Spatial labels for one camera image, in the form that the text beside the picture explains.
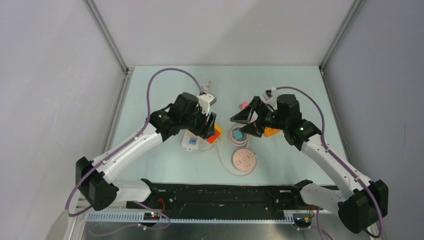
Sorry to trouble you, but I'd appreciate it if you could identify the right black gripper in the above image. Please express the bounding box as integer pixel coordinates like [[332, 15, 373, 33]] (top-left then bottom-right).
[[229, 96, 287, 138]]

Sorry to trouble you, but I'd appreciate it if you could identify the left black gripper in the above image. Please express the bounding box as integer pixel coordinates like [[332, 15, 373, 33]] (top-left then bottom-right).
[[180, 103, 216, 139]]

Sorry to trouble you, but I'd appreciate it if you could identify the red cube socket adapter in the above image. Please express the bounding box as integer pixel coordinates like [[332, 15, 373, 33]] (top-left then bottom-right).
[[206, 130, 221, 144]]

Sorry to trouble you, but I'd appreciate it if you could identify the orange power strip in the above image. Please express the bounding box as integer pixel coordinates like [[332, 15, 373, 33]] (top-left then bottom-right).
[[263, 127, 282, 138]]

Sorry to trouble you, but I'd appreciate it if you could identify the white multicolour power strip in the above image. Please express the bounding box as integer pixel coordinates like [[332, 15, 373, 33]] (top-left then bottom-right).
[[181, 80, 213, 152]]

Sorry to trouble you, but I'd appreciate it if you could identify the yellow cube socket adapter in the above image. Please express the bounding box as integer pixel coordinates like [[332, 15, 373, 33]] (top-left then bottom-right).
[[214, 123, 223, 141]]

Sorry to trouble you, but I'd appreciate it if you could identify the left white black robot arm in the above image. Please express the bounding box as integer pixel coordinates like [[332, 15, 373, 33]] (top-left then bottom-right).
[[75, 92, 217, 211]]

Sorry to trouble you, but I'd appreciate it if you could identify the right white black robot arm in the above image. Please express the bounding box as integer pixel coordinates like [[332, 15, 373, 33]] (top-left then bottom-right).
[[230, 94, 389, 234]]

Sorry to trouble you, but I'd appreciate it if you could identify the pink square plug adapter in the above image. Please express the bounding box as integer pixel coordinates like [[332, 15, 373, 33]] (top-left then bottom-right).
[[239, 101, 249, 111]]

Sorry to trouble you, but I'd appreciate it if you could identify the teal cube socket adapter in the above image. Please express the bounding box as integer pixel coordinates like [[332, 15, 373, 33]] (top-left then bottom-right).
[[231, 129, 246, 142]]

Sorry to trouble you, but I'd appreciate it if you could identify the light green table mat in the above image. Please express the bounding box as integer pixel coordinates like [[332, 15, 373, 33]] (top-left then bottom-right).
[[113, 66, 344, 185]]

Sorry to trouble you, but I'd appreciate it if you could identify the pink round power strip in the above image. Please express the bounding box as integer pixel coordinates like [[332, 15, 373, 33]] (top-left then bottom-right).
[[231, 148, 257, 173]]

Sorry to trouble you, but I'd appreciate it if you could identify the pink coiled cable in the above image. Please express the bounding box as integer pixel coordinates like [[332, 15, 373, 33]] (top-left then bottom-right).
[[195, 124, 259, 177]]

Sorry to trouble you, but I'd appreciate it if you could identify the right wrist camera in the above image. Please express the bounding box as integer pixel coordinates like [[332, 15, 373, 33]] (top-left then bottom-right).
[[263, 87, 278, 110]]

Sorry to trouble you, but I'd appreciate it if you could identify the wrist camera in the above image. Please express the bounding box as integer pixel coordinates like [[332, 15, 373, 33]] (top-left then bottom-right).
[[197, 93, 217, 115], [263, 87, 278, 110]]

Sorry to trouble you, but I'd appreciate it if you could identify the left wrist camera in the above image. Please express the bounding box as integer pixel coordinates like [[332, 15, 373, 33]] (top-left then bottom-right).
[[197, 93, 217, 115]]

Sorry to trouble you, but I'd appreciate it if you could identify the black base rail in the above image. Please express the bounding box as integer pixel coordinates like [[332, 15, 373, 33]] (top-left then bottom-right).
[[143, 182, 308, 221]]

